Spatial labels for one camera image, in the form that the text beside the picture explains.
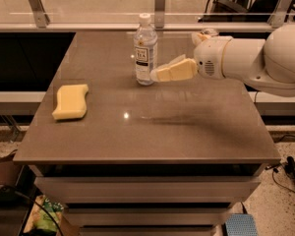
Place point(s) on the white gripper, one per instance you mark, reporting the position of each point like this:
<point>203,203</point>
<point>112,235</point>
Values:
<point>208,57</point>

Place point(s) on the clear blue plastic water bottle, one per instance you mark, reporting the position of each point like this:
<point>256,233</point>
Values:
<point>145,47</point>

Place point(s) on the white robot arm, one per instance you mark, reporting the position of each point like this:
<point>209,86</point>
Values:
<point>263,64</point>

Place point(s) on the orange soda can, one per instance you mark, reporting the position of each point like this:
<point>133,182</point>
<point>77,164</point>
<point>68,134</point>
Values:
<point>210,32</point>

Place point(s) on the black office chair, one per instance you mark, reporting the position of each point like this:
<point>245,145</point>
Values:
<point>238,11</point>

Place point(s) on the yellow sponge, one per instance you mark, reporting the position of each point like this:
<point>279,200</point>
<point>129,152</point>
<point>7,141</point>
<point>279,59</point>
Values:
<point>71,102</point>

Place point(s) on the grey drawer cabinet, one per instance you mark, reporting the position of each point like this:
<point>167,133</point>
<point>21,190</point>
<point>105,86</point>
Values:
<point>162,197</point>

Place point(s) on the blue perforated box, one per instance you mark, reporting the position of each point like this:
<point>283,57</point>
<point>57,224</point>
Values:
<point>240,224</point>

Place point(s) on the green snack bag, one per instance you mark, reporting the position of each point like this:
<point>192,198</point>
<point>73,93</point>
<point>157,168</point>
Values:
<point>44,218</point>

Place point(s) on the middle metal railing bracket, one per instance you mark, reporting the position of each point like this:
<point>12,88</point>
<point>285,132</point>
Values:
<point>159,13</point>

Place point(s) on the metal railing bracket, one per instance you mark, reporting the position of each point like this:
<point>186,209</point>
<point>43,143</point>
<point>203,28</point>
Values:
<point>279,14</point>
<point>159,13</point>
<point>40,17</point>

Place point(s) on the right metal railing bracket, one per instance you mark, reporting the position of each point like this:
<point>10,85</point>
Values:
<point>279,14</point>

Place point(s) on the left metal railing bracket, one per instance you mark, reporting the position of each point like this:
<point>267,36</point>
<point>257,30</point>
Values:
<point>40,17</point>

